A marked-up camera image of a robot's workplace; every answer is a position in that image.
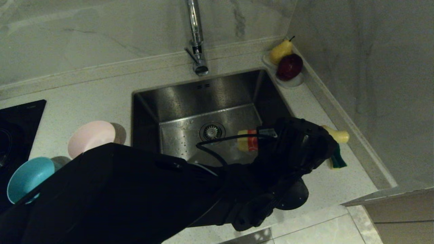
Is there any small white dish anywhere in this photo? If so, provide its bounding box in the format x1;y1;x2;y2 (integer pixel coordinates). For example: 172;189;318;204
263;51;305;88

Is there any metal sink drain strainer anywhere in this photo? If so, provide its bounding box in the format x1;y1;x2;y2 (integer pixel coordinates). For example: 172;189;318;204
199;121;226;143

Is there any yellow detergent bottle red label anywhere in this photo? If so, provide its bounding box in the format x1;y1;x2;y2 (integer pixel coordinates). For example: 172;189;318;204
237;125;350;152

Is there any yellow and green sponge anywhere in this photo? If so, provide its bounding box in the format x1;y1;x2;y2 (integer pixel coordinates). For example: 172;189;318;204
331;144;348;169

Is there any stainless steel sink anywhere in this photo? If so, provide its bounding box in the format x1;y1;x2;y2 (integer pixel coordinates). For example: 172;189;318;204
132;69;299;168

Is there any black induction cooktop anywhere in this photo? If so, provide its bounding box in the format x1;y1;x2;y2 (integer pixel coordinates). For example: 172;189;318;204
0;99;47;214

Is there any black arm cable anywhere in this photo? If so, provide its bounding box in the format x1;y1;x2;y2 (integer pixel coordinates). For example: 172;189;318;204
196;134;277;167

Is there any light wooden cabinet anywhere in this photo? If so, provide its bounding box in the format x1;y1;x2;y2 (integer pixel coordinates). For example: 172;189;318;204
341;186;434;244

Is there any yellow pear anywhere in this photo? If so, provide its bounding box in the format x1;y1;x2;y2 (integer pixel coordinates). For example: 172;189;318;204
270;36;295;65

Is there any chrome faucet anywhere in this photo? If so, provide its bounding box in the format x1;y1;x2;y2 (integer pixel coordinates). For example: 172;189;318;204
184;0;209;76

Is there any dark red apple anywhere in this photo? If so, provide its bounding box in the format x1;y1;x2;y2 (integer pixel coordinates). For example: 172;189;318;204
277;54;303;81

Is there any blue plastic bowl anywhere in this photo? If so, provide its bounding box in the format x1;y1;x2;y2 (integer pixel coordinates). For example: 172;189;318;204
6;157;63;205

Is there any pink plastic bowl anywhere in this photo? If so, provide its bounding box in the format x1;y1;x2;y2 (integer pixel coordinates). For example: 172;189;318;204
67;120;120;159

